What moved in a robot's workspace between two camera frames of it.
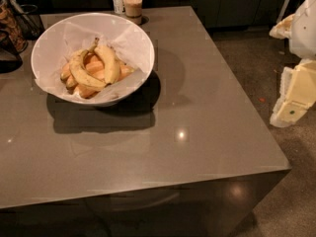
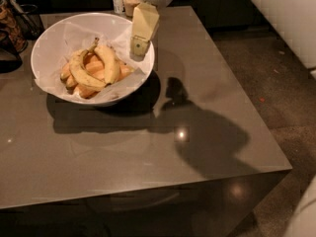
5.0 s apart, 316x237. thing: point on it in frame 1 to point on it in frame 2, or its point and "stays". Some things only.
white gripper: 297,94 to 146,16
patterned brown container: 11,27 stays
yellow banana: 111,63 stays
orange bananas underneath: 95,69 stays
